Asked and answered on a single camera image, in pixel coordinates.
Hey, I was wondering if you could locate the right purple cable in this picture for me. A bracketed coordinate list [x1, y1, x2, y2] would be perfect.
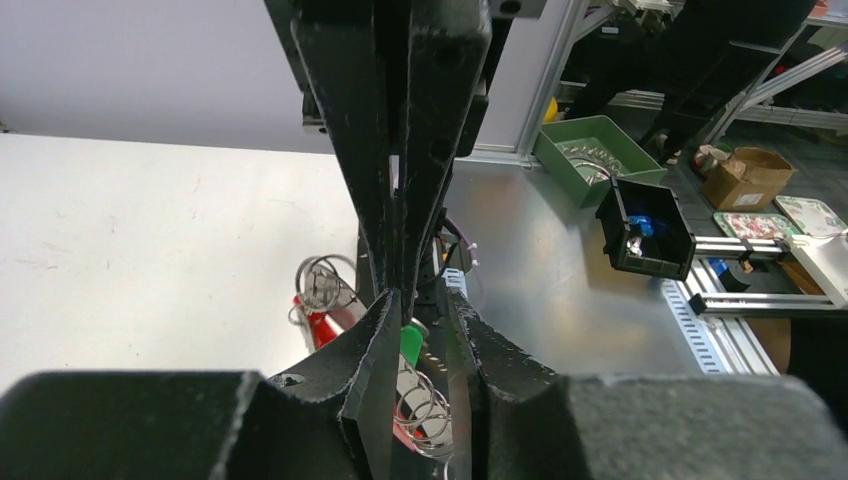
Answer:
[437, 215, 482, 280]

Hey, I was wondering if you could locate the key with green tag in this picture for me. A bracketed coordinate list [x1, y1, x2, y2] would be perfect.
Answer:
[400, 318, 429, 367]

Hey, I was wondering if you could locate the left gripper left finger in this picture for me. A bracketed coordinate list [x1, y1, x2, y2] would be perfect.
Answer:
[1, 324, 393, 479]

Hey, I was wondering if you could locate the green plastic bin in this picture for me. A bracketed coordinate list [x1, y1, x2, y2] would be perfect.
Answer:
[532, 116, 666, 209]

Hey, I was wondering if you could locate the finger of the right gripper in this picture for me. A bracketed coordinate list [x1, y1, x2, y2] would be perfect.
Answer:
[397, 1, 492, 318]
[291, 1, 391, 294]

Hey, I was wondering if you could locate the cardboard box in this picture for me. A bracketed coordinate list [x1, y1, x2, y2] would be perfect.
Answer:
[701, 147, 795, 212]

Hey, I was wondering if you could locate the person in black shirt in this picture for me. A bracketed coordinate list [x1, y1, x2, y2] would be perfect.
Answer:
[564, 1, 816, 120]

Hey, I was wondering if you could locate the black plastic bin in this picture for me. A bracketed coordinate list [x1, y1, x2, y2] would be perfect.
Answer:
[595, 177, 696, 281]

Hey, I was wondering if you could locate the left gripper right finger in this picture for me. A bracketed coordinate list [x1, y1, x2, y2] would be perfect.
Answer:
[447, 289, 847, 479]

